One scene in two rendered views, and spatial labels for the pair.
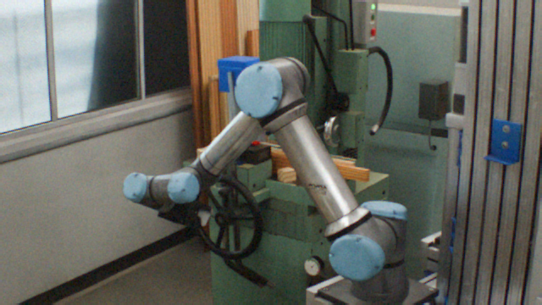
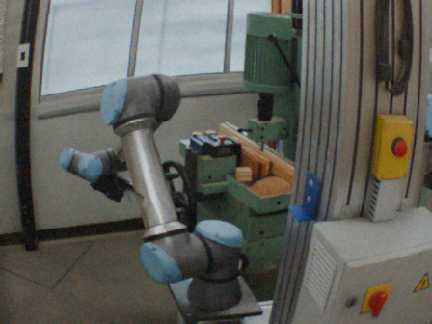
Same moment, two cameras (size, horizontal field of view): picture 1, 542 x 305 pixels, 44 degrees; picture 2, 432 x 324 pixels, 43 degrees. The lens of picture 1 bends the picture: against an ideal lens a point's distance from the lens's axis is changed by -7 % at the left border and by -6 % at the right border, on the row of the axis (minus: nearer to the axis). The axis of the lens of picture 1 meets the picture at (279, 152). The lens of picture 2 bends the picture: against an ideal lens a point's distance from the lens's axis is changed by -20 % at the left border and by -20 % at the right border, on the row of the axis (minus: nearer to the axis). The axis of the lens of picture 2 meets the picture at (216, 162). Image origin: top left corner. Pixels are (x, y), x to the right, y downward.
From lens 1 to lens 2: 92 cm
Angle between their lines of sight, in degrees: 25
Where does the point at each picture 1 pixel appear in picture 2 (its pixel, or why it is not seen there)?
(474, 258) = (283, 295)
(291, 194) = (240, 193)
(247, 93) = (104, 103)
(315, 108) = (294, 117)
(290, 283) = not seen: hidden behind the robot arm
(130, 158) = (202, 124)
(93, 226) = not seen: hidden behind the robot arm
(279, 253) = not seen: hidden behind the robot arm
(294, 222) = (239, 219)
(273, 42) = (250, 51)
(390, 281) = (210, 292)
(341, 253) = (145, 256)
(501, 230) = (298, 278)
